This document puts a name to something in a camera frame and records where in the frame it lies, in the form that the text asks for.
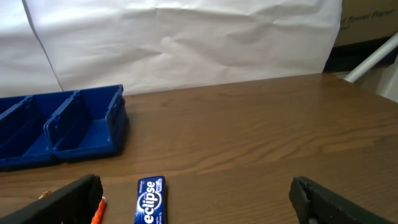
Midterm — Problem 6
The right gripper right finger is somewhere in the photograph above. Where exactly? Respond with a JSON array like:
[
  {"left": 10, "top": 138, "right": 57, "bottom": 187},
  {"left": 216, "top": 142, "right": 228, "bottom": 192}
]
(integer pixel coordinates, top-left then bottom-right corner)
[{"left": 289, "top": 175, "right": 398, "bottom": 224}]

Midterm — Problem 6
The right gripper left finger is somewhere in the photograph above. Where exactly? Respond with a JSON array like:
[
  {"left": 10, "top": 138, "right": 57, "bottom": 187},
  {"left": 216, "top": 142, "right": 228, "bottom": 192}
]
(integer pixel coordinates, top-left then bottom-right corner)
[{"left": 0, "top": 174, "right": 104, "bottom": 224}]

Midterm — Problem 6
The orange candy box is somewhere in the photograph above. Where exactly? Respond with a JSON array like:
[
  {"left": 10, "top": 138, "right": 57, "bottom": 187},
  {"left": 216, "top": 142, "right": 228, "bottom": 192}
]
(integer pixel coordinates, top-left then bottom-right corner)
[{"left": 90, "top": 196, "right": 108, "bottom": 224}]

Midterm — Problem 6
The blue candy pack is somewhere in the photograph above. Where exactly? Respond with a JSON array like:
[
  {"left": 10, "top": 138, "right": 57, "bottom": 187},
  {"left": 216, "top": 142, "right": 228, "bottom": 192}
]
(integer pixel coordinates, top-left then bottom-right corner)
[{"left": 134, "top": 175, "right": 168, "bottom": 224}]

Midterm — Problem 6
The blue tray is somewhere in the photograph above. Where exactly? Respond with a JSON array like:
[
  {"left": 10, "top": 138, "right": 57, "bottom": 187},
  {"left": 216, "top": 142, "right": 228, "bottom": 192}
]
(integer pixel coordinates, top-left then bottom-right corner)
[{"left": 0, "top": 84, "right": 129, "bottom": 171}]

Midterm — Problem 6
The white metal pole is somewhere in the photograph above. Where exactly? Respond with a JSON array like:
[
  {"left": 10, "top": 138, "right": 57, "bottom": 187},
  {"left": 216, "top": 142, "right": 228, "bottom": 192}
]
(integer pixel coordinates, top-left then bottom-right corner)
[{"left": 343, "top": 30, "right": 398, "bottom": 83}]

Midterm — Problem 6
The brown cardboard box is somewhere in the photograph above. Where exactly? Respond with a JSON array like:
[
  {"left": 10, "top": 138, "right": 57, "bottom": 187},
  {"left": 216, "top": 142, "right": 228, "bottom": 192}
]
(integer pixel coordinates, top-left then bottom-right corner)
[{"left": 334, "top": 0, "right": 398, "bottom": 47}]

